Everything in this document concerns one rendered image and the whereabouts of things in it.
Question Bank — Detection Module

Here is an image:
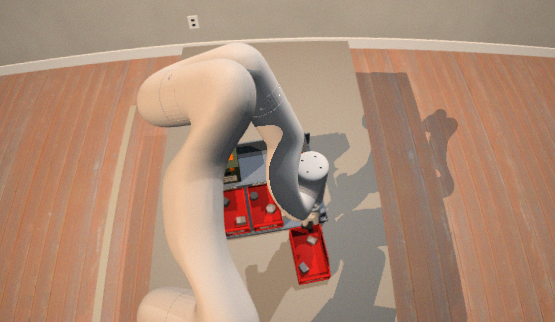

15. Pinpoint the red open-front bin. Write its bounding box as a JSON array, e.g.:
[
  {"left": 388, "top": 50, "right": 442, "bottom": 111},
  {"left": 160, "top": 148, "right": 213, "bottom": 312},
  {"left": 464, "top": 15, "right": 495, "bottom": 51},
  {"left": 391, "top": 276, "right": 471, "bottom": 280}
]
[
  {"left": 247, "top": 184, "right": 283, "bottom": 231},
  {"left": 289, "top": 223, "right": 331, "bottom": 284},
  {"left": 224, "top": 188, "right": 251, "bottom": 236}
]

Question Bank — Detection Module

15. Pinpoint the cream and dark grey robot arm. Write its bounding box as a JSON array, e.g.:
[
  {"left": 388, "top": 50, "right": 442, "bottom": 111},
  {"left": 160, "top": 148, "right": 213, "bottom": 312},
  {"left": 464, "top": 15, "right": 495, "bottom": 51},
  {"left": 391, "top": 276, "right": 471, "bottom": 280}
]
[{"left": 137, "top": 43, "right": 329, "bottom": 322}]

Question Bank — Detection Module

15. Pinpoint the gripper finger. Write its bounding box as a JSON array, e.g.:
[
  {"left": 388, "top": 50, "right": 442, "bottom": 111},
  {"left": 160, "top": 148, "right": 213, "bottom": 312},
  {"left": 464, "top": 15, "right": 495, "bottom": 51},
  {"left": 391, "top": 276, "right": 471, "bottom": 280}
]
[{"left": 301, "top": 221, "right": 313, "bottom": 233}]

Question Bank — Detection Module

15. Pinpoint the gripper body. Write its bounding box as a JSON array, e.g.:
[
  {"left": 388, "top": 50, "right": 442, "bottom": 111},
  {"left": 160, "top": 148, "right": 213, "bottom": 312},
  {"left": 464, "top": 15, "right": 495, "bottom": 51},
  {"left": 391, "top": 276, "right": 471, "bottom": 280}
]
[{"left": 302, "top": 206, "right": 320, "bottom": 226}]

